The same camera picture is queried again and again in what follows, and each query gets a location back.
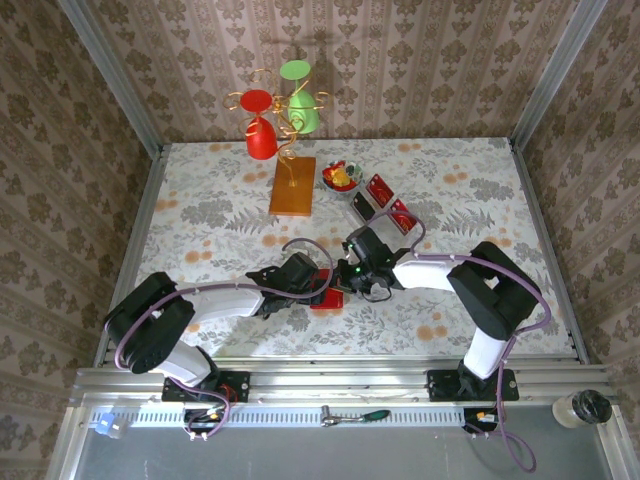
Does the red VIP card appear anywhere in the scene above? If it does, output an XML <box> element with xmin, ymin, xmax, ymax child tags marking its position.
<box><xmin>364</xmin><ymin>173</ymin><xmax>397</xmax><ymax>206</ymax></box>
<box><xmin>388</xmin><ymin>198</ymin><xmax>419</xmax><ymax>235</ymax></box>

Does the long aluminium base rail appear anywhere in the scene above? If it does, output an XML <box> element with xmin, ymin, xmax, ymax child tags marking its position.
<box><xmin>69</xmin><ymin>355</ymin><xmax>621</xmax><ymax>409</ymax></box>

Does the gold wire rack wooden base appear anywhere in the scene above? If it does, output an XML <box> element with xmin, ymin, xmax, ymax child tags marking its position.
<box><xmin>222</xmin><ymin>67</ymin><xmax>334</xmax><ymax>217</ymax></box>

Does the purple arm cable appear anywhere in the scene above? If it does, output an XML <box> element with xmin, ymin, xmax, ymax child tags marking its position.
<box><xmin>114</xmin><ymin>238</ymin><xmax>335</xmax><ymax>444</ymax></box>
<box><xmin>369</xmin><ymin>208</ymin><xmax>554</xmax><ymax>475</ymax></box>

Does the small patterned bowl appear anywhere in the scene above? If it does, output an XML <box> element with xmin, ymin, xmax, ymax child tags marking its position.
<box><xmin>321</xmin><ymin>159</ymin><xmax>366</xmax><ymax>195</ymax></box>

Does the green goblet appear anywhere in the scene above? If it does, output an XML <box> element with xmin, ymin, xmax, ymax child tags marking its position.
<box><xmin>278</xmin><ymin>59</ymin><xmax>321</xmax><ymax>135</ymax></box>

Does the ratchet wrench green black handle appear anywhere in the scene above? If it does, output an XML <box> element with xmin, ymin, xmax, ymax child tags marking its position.
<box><xmin>320</xmin><ymin>405</ymin><xmax>393</xmax><ymax>429</ymax></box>

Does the aluminium frame post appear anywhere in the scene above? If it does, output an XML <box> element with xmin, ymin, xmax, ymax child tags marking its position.
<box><xmin>55</xmin><ymin>0</ymin><xmax>165</xmax><ymax>157</ymax></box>
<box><xmin>509</xmin><ymin>0</ymin><xmax>610</xmax><ymax>151</ymax></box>

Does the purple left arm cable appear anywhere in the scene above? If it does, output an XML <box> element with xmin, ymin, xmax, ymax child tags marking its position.
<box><xmin>114</xmin><ymin>238</ymin><xmax>335</xmax><ymax>444</ymax></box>

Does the black card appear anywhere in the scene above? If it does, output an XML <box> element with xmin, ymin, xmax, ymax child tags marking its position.
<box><xmin>350</xmin><ymin>191</ymin><xmax>377</xmax><ymax>222</ymax></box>

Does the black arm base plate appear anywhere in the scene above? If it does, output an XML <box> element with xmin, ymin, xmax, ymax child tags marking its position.
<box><xmin>427</xmin><ymin>368</ymin><xmax>520</xmax><ymax>403</ymax></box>
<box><xmin>160</xmin><ymin>370</ymin><xmax>251</xmax><ymax>404</ymax></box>

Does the white slotted cable duct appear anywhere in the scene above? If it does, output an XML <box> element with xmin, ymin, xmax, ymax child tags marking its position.
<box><xmin>88</xmin><ymin>410</ymin><xmax>501</xmax><ymax>429</ymax></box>

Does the red goblet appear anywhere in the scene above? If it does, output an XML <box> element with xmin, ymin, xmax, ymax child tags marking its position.
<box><xmin>239</xmin><ymin>88</ymin><xmax>279</xmax><ymax>161</ymax></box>

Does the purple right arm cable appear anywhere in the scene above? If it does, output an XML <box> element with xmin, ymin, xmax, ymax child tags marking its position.
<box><xmin>369</xmin><ymin>208</ymin><xmax>554</xmax><ymax>475</ymax></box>

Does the aluminium table side rail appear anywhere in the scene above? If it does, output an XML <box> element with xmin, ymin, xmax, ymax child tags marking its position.
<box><xmin>93</xmin><ymin>144</ymin><xmax>169</xmax><ymax>369</ymax></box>
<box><xmin>507</xmin><ymin>138</ymin><xmax>592</xmax><ymax>365</ymax></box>

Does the floral patterned table cover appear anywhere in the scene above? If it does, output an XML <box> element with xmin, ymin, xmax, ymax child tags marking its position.
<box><xmin>107</xmin><ymin>138</ymin><xmax>576</xmax><ymax>359</ymax></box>

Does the yellow power connector with wires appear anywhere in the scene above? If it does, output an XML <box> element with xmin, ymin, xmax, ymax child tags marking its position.
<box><xmin>182</xmin><ymin>407</ymin><xmax>229</xmax><ymax>444</ymax></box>
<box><xmin>462</xmin><ymin>407</ymin><xmax>503</xmax><ymax>441</ymax></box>

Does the blue white plug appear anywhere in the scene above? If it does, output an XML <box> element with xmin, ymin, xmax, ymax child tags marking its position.
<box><xmin>91</xmin><ymin>411</ymin><xmax>127</xmax><ymax>440</ymax></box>

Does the clear cup with dark lid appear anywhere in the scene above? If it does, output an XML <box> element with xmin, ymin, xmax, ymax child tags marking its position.
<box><xmin>551</xmin><ymin>388</ymin><xmax>615</xmax><ymax>430</ymax></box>

